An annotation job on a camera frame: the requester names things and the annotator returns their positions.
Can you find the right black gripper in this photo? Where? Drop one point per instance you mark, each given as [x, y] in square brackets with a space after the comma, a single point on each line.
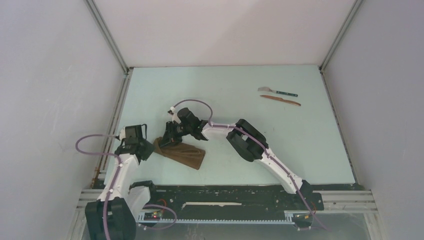
[170, 136]

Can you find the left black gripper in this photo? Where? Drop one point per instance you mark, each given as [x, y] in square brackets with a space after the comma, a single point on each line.
[149, 150]

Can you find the brown cloth napkin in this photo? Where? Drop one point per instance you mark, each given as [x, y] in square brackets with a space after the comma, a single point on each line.
[182, 153]

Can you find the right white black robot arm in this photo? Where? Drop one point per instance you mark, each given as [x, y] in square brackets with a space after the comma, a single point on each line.
[246, 140]

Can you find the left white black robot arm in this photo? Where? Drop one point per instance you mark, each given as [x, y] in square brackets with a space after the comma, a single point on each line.
[112, 216]

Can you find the brown wooden knife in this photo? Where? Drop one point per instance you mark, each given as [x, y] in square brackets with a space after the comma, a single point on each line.
[281, 100]

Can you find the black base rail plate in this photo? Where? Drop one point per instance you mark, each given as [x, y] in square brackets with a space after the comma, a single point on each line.
[230, 203]

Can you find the left aluminium corner post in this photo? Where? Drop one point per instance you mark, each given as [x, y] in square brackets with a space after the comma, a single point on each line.
[104, 29]

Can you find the aluminium corner post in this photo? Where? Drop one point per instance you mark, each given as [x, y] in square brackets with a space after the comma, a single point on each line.
[104, 29]
[341, 34]

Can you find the right aluminium corner post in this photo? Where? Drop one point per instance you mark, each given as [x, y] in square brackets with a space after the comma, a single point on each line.
[341, 34]

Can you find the aluminium frame profile front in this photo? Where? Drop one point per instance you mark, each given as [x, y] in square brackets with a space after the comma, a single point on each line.
[348, 201]

